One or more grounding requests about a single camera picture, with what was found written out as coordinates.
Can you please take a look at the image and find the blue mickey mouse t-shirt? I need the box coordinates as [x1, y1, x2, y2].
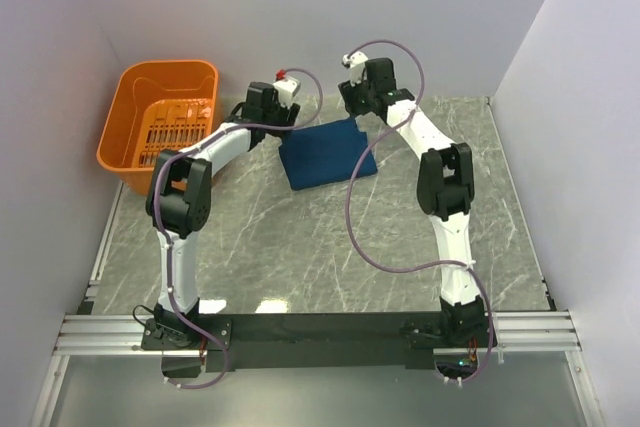
[279, 118, 368, 191]

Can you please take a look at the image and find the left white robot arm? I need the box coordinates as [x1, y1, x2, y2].
[146, 76, 300, 349]

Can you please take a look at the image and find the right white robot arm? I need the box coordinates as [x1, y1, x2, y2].
[339, 51, 487, 346]

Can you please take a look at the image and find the orange plastic basket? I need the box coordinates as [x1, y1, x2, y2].
[96, 59, 222, 196]

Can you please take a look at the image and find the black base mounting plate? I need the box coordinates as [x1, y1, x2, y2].
[141, 312, 496, 372]

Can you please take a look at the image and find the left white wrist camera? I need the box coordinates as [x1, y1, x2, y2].
[272, 69, 300, 108]

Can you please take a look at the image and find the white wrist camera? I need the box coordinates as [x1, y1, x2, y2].
[342, 51, 368, 86]
[272, 69, 300, 108]

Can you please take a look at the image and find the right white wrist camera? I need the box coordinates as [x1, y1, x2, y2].
[342, 51, 368, 86]

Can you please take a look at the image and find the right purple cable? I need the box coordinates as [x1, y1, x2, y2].
[345, 39, 496, 384]

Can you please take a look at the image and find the aluminium frame rail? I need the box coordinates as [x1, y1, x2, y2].
[54, 179, 605, 426]

